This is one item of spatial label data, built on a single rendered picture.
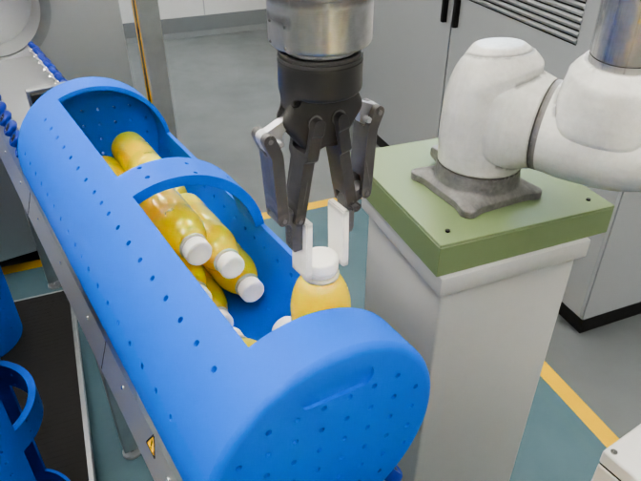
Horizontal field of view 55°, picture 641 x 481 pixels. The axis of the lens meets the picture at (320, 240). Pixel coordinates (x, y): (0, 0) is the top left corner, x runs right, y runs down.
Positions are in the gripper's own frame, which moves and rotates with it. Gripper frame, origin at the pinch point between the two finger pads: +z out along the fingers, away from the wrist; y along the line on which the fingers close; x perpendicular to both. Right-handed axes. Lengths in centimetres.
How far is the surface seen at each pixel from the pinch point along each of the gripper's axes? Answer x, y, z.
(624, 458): 28.3, -19.3, 18.3
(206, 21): -485, -191, 116
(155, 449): -16.5, 18.3, 39.8
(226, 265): -23.3, 1.4, 17.4
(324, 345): 9.2, 5.4, 4.8
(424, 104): -168, -169, 80
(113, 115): -75, 1, 13
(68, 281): -65, 19, 41
